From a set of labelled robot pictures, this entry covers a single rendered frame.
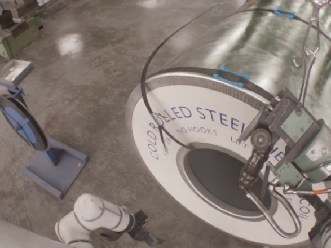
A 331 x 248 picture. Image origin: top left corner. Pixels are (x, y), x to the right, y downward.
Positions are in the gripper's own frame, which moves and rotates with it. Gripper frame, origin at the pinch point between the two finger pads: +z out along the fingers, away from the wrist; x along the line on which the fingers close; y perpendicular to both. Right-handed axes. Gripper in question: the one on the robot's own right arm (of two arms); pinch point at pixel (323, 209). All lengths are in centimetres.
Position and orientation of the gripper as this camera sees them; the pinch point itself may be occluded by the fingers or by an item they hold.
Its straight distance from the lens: 86.7
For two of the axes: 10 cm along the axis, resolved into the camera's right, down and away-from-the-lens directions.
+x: -6.1, 7.3, 3.0
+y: -7.3, -6.7, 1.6
